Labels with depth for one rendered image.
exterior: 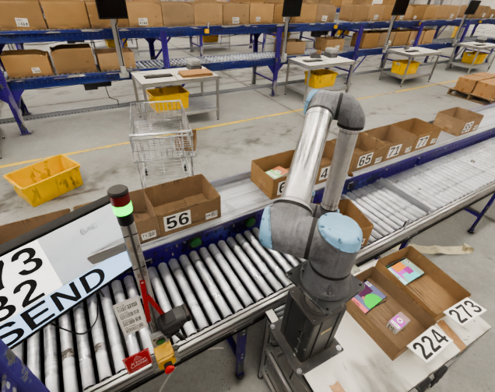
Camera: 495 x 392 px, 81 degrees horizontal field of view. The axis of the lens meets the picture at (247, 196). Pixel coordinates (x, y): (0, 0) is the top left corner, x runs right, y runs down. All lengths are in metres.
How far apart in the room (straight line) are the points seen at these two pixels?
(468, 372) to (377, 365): 1.27
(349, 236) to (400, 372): 0.83
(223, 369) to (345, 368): 0.98
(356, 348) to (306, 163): 0.92
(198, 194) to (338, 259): 1.29
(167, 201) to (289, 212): 1.16
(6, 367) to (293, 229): 0.77
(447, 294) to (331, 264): 1.11
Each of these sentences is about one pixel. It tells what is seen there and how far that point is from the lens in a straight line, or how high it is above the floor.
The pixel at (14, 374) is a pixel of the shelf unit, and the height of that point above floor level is 1.73.
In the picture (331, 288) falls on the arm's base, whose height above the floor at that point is 1.26.
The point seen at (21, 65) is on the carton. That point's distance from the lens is 5.70.
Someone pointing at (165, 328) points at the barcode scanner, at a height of 1.07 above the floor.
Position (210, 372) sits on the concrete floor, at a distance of 2.27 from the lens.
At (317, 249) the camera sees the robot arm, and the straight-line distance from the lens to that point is 0.98.
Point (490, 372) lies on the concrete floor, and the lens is 2.90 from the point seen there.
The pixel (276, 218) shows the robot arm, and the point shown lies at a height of 1.46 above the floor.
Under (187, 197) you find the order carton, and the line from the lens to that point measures 2.04.
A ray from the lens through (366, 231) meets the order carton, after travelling 1.96.
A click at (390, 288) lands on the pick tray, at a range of 1.82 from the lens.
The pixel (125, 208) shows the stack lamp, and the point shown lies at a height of 1.61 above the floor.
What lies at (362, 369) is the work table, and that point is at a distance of 1.58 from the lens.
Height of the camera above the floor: 2.11
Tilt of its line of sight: 37 degrees down
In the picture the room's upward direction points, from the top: 3 degrees clockwise
